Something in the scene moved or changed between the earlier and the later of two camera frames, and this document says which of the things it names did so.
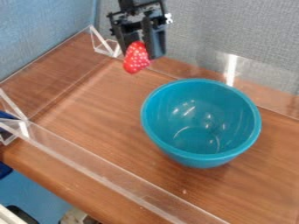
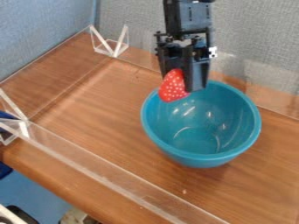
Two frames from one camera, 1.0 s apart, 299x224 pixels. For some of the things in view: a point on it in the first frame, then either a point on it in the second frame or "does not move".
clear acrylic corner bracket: x=104 y=45 does not move
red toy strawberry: x=136 y=57 → x=172 y=88
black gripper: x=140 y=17 → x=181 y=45
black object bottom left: x=24 y=217 does not move
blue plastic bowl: x=201 y=121 does not move
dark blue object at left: x=5 y=168 does not move
